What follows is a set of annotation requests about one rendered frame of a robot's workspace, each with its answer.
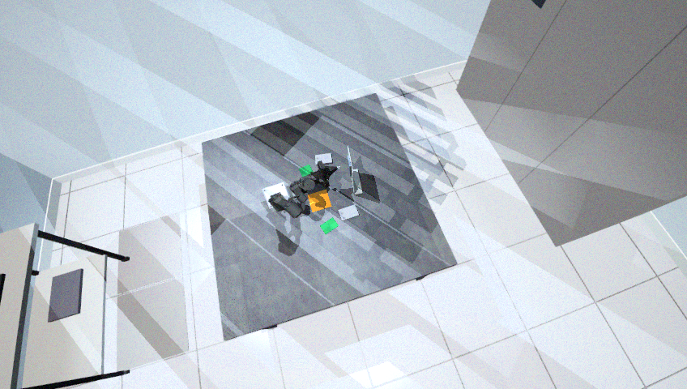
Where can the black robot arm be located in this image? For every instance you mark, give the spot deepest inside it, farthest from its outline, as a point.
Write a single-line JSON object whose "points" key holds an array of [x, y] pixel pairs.
{"points": [[299, 188]]}

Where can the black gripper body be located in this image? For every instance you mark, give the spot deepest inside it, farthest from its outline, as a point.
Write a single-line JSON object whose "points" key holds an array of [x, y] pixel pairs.
{"points": [[321, 170]]}

